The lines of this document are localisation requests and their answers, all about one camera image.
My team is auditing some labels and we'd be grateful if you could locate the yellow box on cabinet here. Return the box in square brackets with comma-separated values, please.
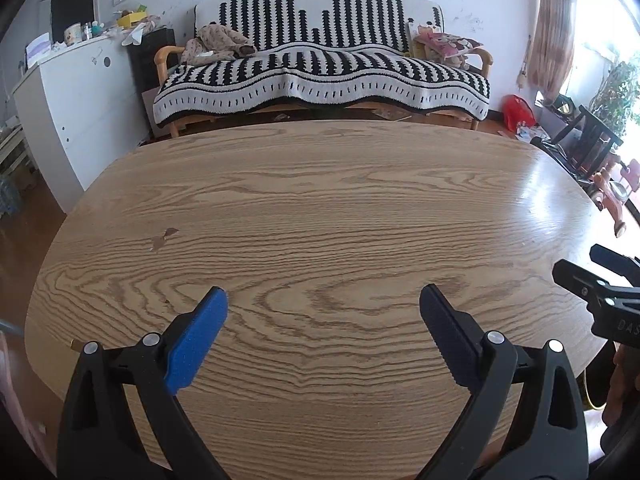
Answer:
[116, 10, 148, 29]

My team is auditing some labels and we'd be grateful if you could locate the black white striped sofa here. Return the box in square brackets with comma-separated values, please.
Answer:
[153, 0, 491, 131]

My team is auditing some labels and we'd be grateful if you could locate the white cabinet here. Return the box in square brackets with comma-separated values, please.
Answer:
[12, 37, 150, 214]

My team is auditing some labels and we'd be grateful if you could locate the black coffee table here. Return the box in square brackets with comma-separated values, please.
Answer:
[530, 105, 624, 188]

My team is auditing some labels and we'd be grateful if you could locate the potted green plant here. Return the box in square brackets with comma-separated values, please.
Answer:
[589, 62, 639, 138]

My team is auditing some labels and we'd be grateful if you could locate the red bag on floor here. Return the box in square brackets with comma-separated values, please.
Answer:
[501, 94, 537, 133]

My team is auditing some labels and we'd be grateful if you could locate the pink floral cushion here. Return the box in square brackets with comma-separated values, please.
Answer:
[413, 25, 483, 70]

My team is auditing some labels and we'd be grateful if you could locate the patterned window curtain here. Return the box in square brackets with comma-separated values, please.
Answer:
[528, 0, 577, 103]

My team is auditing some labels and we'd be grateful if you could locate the pink children's tricycle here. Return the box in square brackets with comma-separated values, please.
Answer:
[588, 154, 639, 238]

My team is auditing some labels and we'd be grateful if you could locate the person's right hand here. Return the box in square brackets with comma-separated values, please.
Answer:
[602, 344, 639, 427]

